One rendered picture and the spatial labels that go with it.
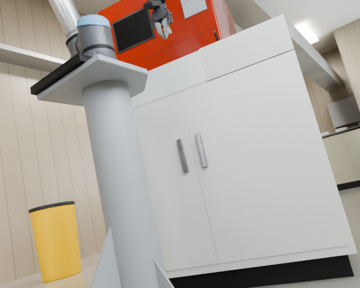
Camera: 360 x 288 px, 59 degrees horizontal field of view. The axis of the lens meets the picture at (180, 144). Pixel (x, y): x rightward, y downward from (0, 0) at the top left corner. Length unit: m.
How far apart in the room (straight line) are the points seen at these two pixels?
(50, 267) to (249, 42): 2.26
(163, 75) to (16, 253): 2.73
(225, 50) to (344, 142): 4.65
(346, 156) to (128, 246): 5.10
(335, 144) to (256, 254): 4.71
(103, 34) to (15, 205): 2.80
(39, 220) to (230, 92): 2.03
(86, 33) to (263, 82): 0.66
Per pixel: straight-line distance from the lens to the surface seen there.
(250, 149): 1.24
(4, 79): 4.16
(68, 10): 1.41
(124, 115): 1.06
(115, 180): 1.01
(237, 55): 1.33
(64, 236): 2.85
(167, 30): 1.53
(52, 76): 1.10
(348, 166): 5.84
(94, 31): 1.20
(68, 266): 2.87
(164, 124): 1.37
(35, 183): 3.91
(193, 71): 1.37
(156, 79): 1.44
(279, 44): 1.31
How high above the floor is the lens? 0.36
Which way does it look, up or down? 10 degrees up
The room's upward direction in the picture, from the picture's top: 13 degrees counter-clockwise
